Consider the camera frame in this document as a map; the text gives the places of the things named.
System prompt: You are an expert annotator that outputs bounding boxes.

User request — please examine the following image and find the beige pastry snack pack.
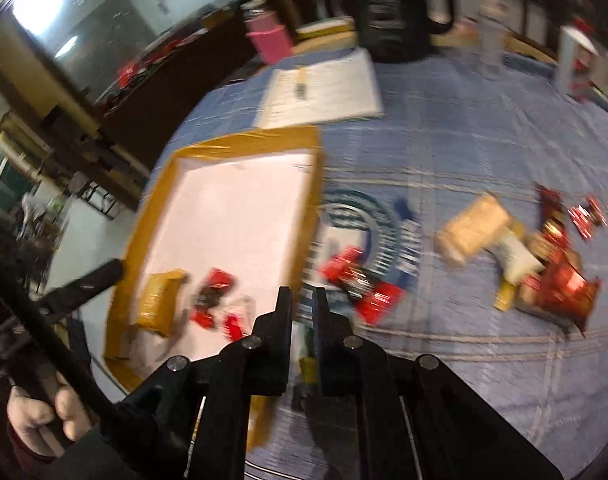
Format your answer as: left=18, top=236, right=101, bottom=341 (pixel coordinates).
left=434, top=193, right=512, bottom=266

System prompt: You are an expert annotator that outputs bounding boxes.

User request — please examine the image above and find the white wafer snack packet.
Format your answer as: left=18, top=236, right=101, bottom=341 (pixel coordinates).
left=488, top=228, right=544, bottom=286

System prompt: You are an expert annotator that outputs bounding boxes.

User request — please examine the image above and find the red golden crown snack bar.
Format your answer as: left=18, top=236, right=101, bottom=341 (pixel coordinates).
left=535, top=183, right=570, bottom=256

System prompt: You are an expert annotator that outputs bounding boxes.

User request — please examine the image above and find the small red candy packet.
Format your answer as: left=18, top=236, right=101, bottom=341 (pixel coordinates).
left=568, top=195, right=608, bottom=240

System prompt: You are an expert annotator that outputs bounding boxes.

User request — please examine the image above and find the left hand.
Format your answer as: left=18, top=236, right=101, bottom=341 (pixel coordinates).
left=7, top=372, right=92, bottom=458

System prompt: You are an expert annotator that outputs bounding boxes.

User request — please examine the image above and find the clear red printed packet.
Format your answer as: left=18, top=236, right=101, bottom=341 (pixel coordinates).
left=219, top=296, right=255, bottom=342

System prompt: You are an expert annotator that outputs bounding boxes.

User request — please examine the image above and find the red black candy packet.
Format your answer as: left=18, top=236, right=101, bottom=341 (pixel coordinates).
left=318, top=246, right=402, bottom=326
left=190, top=268, right=234, bottom=330

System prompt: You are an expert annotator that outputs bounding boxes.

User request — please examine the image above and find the red black candy packet lower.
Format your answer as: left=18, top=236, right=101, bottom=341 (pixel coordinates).
left=190, top=268, right=234, bottom=330

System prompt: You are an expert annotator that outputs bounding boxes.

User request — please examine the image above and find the yellow snack packet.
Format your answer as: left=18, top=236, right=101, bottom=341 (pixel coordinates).
left=136, top=269, right=188, bottom=338

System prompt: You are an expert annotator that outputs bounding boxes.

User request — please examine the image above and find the yellow-rimmed cardboard tray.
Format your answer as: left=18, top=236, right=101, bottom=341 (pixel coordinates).
left=102, top=127, right=326, bottom=453

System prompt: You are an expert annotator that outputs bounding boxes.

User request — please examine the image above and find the blue plaid tablecloth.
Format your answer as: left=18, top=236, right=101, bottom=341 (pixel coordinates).
left=143, top=46, right=608, bottom=480

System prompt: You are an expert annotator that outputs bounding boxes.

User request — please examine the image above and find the dark wooden cabinet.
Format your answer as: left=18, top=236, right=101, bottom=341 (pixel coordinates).
left=101, top=13, right=256, bottom=169

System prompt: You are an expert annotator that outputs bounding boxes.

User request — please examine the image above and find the red foil snack bag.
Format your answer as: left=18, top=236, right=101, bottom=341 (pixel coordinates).
left=517, top=250, right=602, bottom=337

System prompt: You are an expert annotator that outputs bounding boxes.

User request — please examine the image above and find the black yellow pen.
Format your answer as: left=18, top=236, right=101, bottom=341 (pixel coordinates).
left=295, top=66, right=307, bottom=100

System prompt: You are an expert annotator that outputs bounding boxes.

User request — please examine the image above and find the white open notebook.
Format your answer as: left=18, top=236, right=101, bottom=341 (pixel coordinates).
left=253, top=48, right=384, bottom=130

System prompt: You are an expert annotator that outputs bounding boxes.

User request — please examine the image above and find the black electric kettle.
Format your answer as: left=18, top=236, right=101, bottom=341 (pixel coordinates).
left=345, top=0, right=455, bottom=63

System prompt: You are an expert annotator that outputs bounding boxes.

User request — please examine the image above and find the white spray bottle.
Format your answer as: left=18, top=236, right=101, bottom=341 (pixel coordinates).
left=479, top=0, right=506, bottom=79

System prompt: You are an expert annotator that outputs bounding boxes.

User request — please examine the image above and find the white red carton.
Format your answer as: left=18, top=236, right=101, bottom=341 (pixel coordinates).
left=554, top=18, right=599, bottom=101

